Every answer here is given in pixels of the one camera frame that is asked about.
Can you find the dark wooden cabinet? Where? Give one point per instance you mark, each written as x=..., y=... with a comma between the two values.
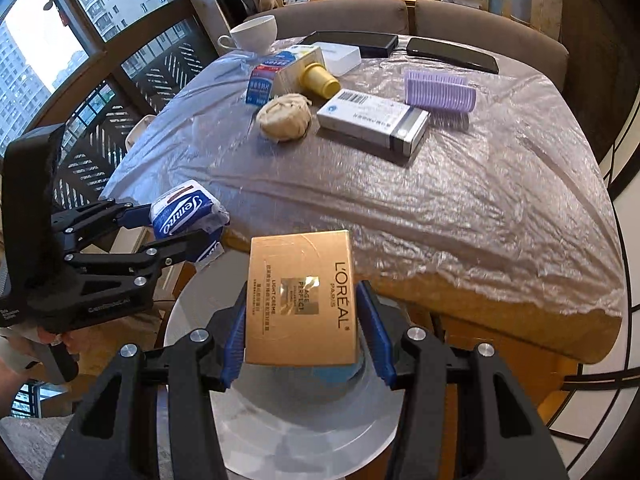
x=585, y=35

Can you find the person's left hand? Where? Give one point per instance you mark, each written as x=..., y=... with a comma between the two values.
x=12, y=387

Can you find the small blue canister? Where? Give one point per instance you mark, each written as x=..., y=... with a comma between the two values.
x=496, y=3

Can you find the blue white small carton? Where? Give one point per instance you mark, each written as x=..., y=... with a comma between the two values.
x=260, y=85

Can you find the blue white tissue packet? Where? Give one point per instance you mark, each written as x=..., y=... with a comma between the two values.
x=185, y=205

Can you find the flat black box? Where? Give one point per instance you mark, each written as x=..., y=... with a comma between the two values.
x=350, y=42

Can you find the gold cosmetic box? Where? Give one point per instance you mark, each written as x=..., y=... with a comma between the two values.
x=300, y=300

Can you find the clear plastic table cover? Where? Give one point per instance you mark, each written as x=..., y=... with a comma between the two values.
x=400, y=210

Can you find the cream carton box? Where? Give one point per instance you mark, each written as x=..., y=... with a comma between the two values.
x=292, y=70

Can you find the brown window frame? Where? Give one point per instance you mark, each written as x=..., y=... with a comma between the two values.
x=100, y=60

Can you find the yellow plastic cup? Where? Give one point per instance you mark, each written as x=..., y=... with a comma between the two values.
x=320, y=82

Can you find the brown sofa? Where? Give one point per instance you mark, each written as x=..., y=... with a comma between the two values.
x=350, y=15

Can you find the white grey barcode box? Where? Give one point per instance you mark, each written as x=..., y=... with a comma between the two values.
x=365, y=120

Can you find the pale rounded object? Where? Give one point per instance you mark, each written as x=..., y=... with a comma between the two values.
x=139, y=131

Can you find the white round bin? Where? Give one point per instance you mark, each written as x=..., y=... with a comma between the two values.
x=300, y=420

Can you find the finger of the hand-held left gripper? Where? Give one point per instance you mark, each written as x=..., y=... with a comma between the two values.
x=200, y=246
x=135, y=216

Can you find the grey fluffy rug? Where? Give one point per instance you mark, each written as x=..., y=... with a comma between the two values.
x=30, y=445

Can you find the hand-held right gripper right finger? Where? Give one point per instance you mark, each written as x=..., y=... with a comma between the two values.
x=375, y=330

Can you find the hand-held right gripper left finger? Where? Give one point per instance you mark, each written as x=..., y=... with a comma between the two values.
x=235, y=340

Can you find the purple hair roller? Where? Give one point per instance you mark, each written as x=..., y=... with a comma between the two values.
x=440, y=92

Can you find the white cup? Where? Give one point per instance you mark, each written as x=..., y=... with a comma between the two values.
x=255, y=32

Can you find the large blue canister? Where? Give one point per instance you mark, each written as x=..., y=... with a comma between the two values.
x=521, y=5

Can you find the white square box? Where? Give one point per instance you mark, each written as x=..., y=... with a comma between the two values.
x=342, y=57

